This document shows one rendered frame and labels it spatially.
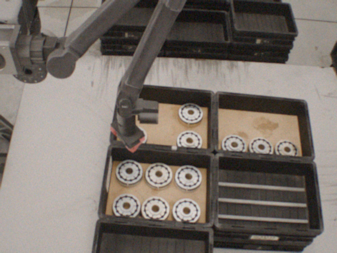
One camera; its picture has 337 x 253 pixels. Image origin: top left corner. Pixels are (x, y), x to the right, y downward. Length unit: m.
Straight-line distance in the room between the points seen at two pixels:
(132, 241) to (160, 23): 0.80
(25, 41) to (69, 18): 2.33
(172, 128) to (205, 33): 1.18
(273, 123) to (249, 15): 1.15
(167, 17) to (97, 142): 0.93
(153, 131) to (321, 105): 0.89
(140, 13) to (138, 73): 1.60
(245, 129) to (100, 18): 0.94
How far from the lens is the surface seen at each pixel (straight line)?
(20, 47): 1.20
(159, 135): 1.76
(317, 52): 3.54
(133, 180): 1.62
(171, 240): 1.57
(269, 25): 2.84
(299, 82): 2.26
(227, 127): 1.82
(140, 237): 1.57
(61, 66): 1.18
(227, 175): 1.70
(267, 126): 1.87
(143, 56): 1.16
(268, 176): 1.74
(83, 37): 1.15
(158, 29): 1.12
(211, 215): 1.51
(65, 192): 1.80
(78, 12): 3.57
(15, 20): 1.25
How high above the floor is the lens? 2.30
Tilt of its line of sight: 55 degrees down
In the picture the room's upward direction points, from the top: 6 degrees clockwise
